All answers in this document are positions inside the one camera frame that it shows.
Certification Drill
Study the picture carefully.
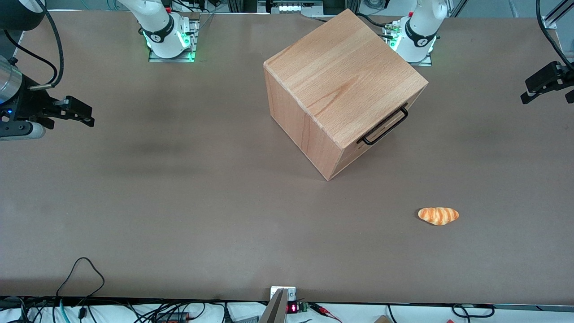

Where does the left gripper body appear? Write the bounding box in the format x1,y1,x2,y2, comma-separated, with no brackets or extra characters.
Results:
556,63,574,90

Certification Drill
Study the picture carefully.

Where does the toy croissant bread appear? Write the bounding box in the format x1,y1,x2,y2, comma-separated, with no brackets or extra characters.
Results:
417,207,460,226

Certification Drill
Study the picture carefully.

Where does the small white metal bracket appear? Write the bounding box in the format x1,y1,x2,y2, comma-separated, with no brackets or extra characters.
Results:
270,286,297,302

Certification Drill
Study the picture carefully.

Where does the aluminium frame bracket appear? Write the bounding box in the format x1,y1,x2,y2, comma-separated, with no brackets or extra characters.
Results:
542,0,574,30

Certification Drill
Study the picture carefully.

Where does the black orange electronic box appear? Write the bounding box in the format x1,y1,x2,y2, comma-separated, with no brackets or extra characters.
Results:
155,312,191,323

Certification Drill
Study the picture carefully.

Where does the wooden drawer cabinet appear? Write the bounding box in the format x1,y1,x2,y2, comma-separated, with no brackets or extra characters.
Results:
264,8,429,181

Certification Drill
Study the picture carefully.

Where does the wooden top drawer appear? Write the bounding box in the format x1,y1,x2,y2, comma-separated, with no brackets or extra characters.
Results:
343,84,428,156

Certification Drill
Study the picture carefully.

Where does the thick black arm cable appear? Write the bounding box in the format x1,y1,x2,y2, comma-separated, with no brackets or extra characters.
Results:
36,0,65,90

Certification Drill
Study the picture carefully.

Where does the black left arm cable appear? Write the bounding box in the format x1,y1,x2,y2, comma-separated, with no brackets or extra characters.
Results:
535,0,574,71

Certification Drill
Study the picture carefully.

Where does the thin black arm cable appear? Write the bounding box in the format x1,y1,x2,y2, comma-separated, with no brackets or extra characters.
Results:
4,30,59,77

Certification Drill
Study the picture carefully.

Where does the thin black looped cable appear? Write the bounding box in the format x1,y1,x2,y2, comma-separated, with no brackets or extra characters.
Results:
56,257,105,299

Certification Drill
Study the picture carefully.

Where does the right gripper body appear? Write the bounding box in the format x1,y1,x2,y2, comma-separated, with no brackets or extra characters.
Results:
0,77,57,123

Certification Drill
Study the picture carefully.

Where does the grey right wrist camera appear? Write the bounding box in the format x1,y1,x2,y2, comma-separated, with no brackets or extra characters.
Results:
0,120,46,141

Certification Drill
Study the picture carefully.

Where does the grey camera mount bar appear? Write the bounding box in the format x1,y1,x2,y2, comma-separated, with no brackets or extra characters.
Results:
259,288,288,323

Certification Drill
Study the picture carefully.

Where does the black cable at table edge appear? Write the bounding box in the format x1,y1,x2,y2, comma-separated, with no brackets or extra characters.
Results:
452,304,495,318

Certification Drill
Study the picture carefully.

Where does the black metal drawer handle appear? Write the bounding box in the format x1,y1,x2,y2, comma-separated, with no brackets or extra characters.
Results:
357,103,409,147

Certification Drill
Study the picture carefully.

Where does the white power strip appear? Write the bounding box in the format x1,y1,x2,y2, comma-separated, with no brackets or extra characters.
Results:
267,0,324,14

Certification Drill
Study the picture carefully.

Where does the black cable behind cabinet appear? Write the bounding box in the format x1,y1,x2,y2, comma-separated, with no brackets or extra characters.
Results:
357,13,400,37

